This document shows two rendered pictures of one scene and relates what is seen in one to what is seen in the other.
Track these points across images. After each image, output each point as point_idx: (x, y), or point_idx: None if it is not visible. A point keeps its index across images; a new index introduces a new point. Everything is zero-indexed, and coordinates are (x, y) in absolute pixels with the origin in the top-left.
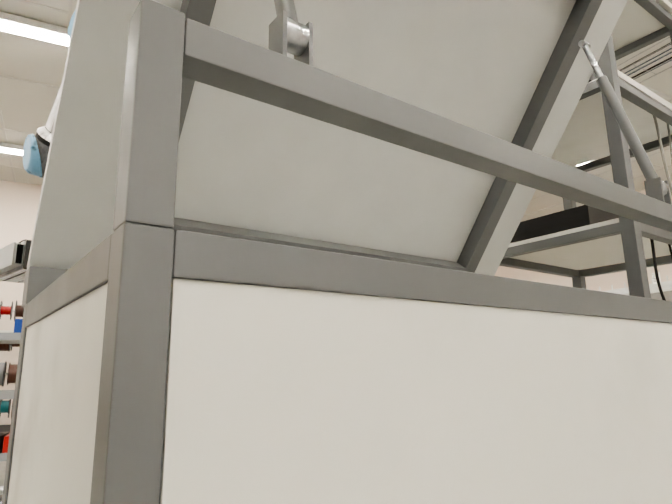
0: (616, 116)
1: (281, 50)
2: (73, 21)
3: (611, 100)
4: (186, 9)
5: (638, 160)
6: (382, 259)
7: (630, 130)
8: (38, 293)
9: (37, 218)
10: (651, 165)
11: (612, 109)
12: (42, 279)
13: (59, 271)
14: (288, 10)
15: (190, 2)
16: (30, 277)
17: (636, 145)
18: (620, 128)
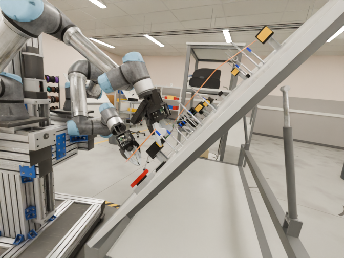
0: (244, 122)
1: (298, 235)
2: (7, 0)
3: (244, 117)
4: (210, 145)
5: (245, 136)
6: (271, 255)
7: (246, 128)
8: (101, 256)
9: (106, 233)
10: (248, 139)
11: (244, 120)
12: (102, 250)
13: (107, 239)
14: (297, 214)
15: (214, 143)
16: (99, 254)
17: (246, 133)
18: (244, 126)
